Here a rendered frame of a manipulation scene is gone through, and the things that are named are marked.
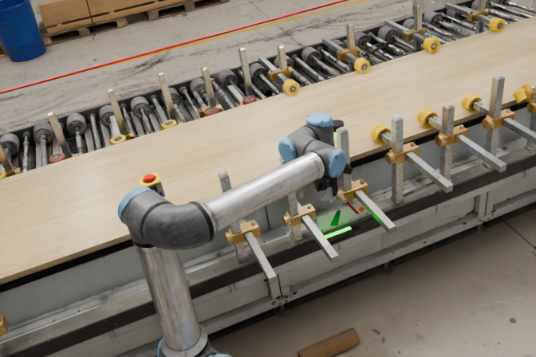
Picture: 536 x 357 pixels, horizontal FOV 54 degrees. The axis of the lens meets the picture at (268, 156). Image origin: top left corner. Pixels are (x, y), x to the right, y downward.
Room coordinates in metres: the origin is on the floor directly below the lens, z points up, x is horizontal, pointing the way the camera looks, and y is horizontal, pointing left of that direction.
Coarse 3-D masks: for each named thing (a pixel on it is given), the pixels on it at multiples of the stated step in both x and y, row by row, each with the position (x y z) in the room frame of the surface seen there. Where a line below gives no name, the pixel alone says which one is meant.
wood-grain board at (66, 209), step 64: (384, 64) 2.83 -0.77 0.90; (448, 64) 2.69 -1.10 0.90; (512, 64) 2.56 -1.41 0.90; (192, 128) 2.44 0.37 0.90; (256, 128) 2.33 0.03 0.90; (0, 192) 2.13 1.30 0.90; (64, 192) 2.04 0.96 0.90; (192, 192) 1.87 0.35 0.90; (0, 256) 1.65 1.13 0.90; (64, 256) 1.59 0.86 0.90
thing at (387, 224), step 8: (360, 192) 1.72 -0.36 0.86; (360, 200) 1.69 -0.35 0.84; (368, 200) 1.66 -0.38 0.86; (368, 208) 1.62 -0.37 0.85; (376, 208) 1.61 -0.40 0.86; (376, 216) 1.56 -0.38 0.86; (384, 216) 1.55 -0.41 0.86; (384, 224) 1.51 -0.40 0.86; (392, 224) 1.50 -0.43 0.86; (392, 232) 1.48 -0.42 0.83
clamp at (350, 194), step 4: (352, 184) 1.77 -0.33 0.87; (356, 184) 1.77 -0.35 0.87; (360, 184) 1.76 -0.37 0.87; (364, 184) 1.76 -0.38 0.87; (340, 188) 1.76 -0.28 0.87; (352, 188) 1.75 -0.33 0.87; (356, 188) 1.74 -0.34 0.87; (360, 188) 1.74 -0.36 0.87; (364, 188) 1.75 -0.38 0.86; (340, 192) 1.74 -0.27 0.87; (344, 192) 1.73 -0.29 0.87; (348, 192) 1.73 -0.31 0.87; (352, 192) 1.73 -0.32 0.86; (364, 192) 1.75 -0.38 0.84; (336, 196) 1.75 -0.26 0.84; (348, 196) 1.73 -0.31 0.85; (352, 196) 1.73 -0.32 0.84; (340, 200) 1.72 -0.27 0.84; (348, 200) 1.73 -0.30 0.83
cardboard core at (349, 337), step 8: (352, 328) 1.66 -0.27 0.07; (336, 336) 1.63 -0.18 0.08; (344, 336) 1.62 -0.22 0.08; (352, 336) 1.62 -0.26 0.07; (320, 344) 1.60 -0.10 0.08; (328, 344) 1.59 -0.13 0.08; (336, 344) 1.59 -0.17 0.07; (344, 344) 1.59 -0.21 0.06; (352, 344) 1.60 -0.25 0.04; (304, 352) 1.57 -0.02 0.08; (312, 352) 1.56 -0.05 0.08; (320, 352) 1.56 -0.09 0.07; (328, 352) 1.56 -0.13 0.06; (336, 352) 1.57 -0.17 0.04
